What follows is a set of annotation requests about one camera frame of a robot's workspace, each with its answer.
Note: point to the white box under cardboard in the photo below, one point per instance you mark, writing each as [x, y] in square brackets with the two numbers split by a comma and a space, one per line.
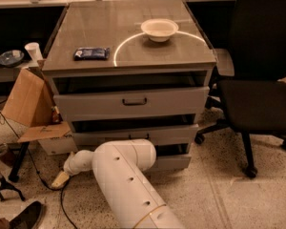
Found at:
[58, 145]

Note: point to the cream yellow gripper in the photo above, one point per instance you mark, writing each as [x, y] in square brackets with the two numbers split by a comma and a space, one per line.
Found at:
[71, 167]

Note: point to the brown cardboard box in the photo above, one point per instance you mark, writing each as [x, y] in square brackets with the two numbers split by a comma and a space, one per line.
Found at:
[31, 104]

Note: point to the black grabber tool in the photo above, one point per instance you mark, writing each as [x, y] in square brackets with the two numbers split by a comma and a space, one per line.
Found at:
[4, 185]

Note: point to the grey bottom drawer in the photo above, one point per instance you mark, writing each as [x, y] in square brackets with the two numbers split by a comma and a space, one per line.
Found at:
[171, 157]

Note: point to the grey top drawer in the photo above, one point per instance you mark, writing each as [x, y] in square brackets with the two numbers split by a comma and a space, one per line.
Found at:
[129, 104]

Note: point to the grey three-drawer cabinet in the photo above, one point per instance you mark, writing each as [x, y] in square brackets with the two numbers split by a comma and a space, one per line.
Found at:
[135, 63]

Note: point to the white paper bowl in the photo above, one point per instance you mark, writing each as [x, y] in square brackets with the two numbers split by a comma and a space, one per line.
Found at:
[159, 30]

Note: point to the dark blue plate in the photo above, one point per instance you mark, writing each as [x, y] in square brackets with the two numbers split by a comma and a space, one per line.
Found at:
[11, 58]

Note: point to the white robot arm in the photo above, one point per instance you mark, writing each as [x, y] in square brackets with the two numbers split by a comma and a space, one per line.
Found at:
[118, 168]

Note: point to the blue snack packet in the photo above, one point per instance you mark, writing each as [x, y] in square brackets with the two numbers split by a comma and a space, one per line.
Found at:
[91, 54]

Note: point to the black table leg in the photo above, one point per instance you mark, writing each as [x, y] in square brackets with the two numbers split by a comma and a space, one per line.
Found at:
[13, 176]

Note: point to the white paper cup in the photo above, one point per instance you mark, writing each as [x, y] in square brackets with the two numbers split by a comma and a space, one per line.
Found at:
[33, 50]

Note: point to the black office chair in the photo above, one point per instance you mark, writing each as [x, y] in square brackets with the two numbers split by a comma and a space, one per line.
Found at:
[249, 78]

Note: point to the grey drawer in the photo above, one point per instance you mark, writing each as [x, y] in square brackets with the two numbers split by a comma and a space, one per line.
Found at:
[171, 157]
[157, 135]
[129, 104]

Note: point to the grey middle drawer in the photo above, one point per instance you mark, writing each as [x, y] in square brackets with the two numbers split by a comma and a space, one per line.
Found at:
[157, 135]

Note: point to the black shoe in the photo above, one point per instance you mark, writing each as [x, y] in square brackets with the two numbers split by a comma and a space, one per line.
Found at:
[28, 218]

